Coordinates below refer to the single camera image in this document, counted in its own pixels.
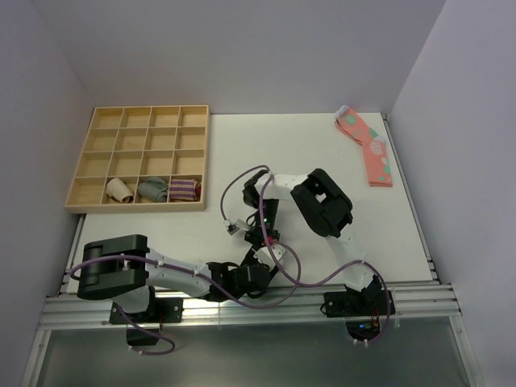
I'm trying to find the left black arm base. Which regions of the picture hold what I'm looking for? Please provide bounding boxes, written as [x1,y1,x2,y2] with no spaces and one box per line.
[109,298,183,347]

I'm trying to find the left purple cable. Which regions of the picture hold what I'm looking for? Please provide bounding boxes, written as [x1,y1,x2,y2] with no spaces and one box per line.
[70,240,303,356]

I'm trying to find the wooden compartment tray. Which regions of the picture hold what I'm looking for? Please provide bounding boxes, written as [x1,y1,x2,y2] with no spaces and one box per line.
[65,105,210,214]

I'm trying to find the pink patterned sock pair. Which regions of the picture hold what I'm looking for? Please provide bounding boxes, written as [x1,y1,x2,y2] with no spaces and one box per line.
[334,105,393,187]

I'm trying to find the grey rolled sock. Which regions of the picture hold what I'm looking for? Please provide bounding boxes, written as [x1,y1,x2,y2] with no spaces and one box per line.
[137,177,169,202]

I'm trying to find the aluminium mounting rail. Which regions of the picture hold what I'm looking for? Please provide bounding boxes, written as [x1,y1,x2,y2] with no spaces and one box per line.
[38,284,463,330]

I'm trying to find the beige rolled sock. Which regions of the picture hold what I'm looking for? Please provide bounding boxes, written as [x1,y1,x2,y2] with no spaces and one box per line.
[106,177,134,204]

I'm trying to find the purple striped sock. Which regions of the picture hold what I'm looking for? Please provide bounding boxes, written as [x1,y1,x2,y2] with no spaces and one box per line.
[169,178,202,202]

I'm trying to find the purple cable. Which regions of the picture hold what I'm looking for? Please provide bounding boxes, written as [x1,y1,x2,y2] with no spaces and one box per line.
[70,240,303,356]
[220,164,392,343]

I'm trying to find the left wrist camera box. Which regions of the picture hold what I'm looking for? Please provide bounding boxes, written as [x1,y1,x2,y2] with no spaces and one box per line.
[254,242,286,269]

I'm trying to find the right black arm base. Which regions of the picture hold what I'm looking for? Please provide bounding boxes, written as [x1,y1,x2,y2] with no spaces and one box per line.
[319,289,396,322]

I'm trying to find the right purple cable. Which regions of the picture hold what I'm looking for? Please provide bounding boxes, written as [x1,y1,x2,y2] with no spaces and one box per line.
[220,164,392,343]

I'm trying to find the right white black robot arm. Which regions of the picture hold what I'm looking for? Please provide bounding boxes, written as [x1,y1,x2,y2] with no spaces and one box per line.
[242,168,390,314]

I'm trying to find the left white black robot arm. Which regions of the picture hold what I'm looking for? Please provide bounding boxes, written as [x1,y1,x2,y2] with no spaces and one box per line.
[70,235,278,322]

